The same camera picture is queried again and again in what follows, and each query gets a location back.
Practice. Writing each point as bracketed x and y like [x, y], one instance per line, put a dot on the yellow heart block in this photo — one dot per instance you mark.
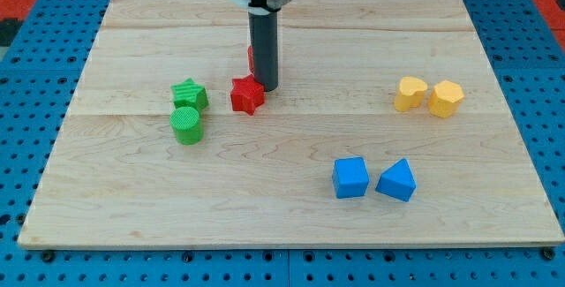
[410, 93]

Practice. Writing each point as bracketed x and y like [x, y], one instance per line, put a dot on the yellow hexagon block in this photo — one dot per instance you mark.
[445, 99]

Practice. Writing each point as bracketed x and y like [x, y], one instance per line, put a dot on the light wooden board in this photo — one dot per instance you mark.
[117, 179]

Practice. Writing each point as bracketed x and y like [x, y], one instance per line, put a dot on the green circle block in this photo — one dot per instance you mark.
[186, 125]

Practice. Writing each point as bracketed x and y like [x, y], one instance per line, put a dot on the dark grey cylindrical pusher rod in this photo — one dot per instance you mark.
[264, 43]

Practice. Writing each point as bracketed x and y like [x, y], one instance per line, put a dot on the blue cube block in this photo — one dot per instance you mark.
[350, 177]

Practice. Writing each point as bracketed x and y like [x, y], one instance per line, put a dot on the green star block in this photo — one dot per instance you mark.
[189, 94]

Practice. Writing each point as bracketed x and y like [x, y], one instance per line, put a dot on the blue triangle block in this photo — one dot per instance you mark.
[397, 181]

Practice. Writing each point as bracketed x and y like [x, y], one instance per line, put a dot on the red star block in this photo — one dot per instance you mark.
[246, 95]

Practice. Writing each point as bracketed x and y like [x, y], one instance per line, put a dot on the red circle block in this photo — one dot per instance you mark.
[250, 59]

